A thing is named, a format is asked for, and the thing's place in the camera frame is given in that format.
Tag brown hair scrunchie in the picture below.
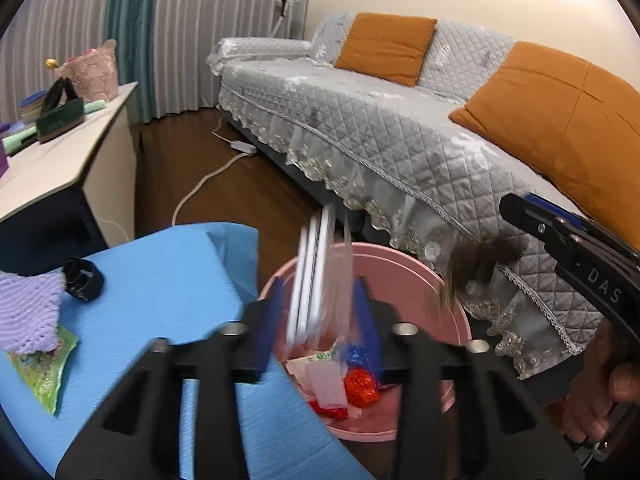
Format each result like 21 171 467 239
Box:
422 235 523 316

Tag large red plastic bag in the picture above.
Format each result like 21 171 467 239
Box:
344 367 380 408

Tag green panda snack wrapper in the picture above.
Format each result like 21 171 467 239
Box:
8 325 78 415

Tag white paper carton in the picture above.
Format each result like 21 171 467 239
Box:
284 352 362 419

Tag black hair band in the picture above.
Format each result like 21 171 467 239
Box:
62 257 105 302

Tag clear plastic zip bag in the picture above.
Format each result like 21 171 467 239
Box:
284 204 354 356

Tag blue plastic bag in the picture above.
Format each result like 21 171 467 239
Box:
345 344 371 370

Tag small red plastic bag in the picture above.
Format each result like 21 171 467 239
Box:
308 400 348 420

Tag pink plastic trash bin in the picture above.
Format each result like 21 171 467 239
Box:
257 242 473 442

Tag person's right hand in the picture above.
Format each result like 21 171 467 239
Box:
562 318 639 443

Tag near orange cushion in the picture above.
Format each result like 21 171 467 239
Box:
449 41 639 247

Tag orange cushion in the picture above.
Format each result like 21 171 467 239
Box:
449 41 639 247
334 13 437 87

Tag grey quilted sofa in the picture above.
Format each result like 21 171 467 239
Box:
208 13 602 378

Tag far orange cushion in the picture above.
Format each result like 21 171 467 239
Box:
334 13 437 87

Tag white marble coffee table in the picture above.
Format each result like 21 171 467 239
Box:
1 82 141 275

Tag white power strip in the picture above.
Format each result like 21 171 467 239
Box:
230 140 257 156

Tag colourful gift box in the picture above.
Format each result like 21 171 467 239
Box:
0 143 9 177

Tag dark green handbag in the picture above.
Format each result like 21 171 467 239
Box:
36 77 85 144

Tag mint green roll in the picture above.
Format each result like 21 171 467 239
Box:
2 99 106 156

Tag stacked coloured bowls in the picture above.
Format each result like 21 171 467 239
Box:
18 90 48 125

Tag pink lace basket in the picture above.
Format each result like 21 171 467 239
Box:
53 39 119 102

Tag teal curtain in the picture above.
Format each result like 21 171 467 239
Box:
104 0 156 122

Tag white power cable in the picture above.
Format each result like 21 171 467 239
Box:
170 116 252 229

